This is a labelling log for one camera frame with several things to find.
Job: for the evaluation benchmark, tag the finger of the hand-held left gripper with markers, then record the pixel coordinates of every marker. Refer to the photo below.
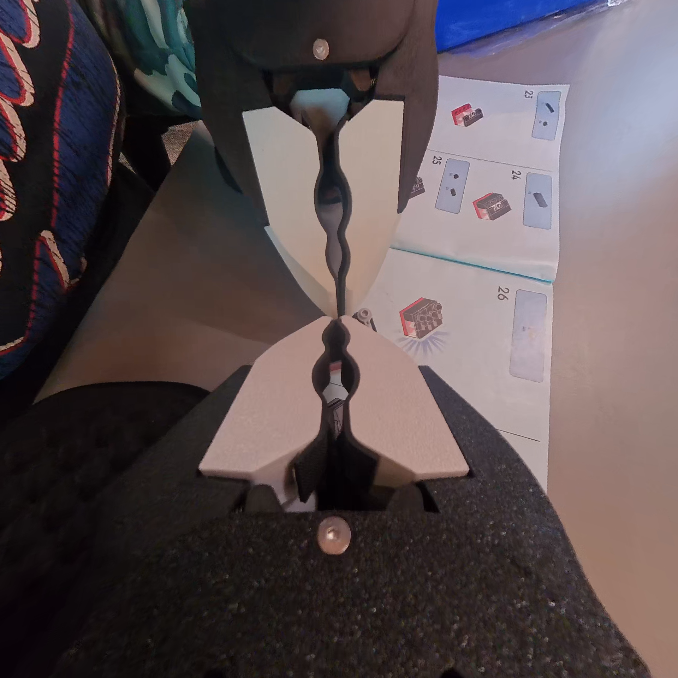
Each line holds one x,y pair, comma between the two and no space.
376,175
280,175

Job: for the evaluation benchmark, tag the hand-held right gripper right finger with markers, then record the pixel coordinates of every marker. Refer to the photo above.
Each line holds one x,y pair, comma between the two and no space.
408,423

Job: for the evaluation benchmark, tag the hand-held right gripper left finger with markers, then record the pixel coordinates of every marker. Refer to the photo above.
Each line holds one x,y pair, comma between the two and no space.
259,423

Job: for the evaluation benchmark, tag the small grey toy brick pin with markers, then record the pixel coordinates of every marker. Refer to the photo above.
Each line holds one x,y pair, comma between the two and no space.
363,316

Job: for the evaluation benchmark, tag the black mesh cushion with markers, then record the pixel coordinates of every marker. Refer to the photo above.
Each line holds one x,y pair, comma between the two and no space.
228,169
79,476

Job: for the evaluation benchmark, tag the step-page instruction booklet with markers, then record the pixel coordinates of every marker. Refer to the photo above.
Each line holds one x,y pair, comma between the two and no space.
466,318

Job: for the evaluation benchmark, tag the large blue plastic bin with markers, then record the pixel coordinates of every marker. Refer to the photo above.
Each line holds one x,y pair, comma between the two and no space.
503,21

